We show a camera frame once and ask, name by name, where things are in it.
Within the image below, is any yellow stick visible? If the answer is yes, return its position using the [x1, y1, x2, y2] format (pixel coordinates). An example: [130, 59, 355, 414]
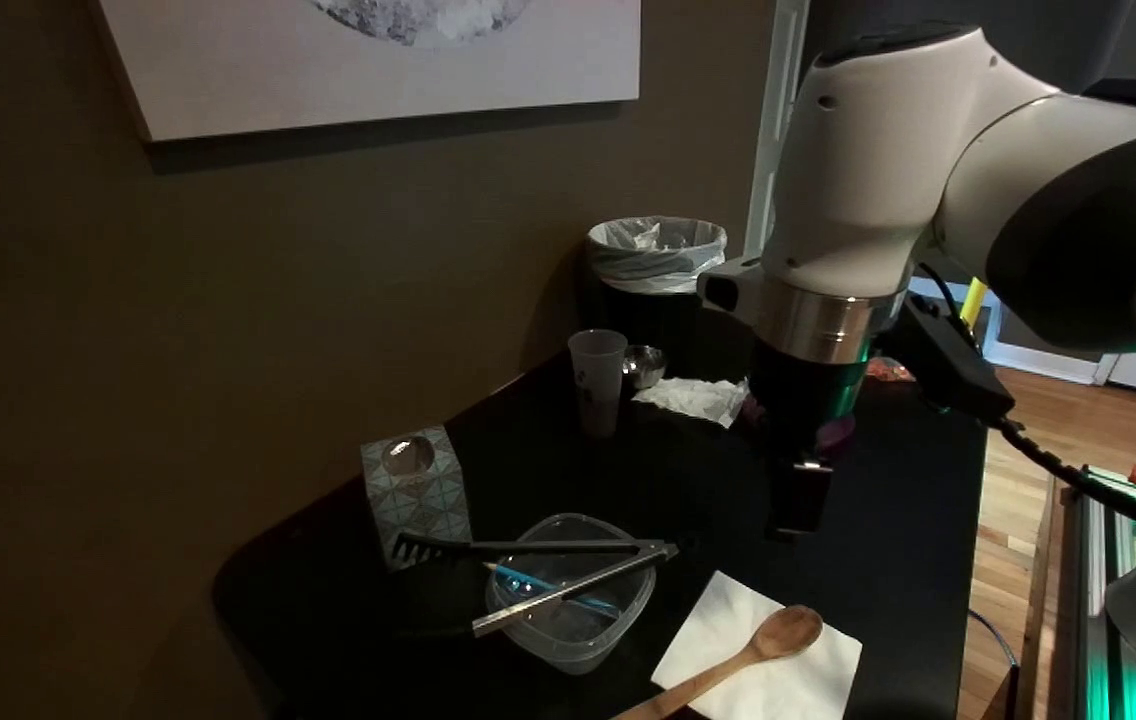
[958, 278, 997, 332]

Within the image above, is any wooden spoon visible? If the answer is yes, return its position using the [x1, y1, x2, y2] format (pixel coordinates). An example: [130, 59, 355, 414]
[613, 600, 827, 720]

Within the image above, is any flat white napkin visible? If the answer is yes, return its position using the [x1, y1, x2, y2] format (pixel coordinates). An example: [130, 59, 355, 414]
[650, 567, 870, 720]

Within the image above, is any clear plastic bowl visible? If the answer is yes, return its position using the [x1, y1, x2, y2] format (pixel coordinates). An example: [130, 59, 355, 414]
[483, 510, 666, 682]

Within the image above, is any framed wall picture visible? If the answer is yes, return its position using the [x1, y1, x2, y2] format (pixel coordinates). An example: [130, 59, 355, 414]
[98, 0, 645, 150]

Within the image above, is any translucent plastic cup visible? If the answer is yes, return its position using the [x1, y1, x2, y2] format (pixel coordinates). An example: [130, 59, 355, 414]
[566, 324, 637, 442]

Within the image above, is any trash bin with white liner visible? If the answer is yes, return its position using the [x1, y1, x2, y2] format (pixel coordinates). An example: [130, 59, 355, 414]
[586, 214, 732, 332]

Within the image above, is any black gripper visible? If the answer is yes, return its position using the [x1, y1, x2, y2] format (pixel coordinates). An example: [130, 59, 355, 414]
[744, 332, 863, 538]

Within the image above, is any small metal bowl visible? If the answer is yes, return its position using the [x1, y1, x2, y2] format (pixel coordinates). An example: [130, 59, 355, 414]
[624, 342, 674, 391]

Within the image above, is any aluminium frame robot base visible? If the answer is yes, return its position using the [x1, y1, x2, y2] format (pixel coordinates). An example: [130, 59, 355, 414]
[1055, 461, 1136, 720]

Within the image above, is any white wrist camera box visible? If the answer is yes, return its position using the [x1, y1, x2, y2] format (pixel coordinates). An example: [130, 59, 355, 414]
[696, 258, 768, 319]

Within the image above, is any crumpled white tissue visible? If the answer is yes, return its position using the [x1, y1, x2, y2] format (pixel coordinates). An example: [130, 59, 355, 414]
[627, 372, 755, 434]

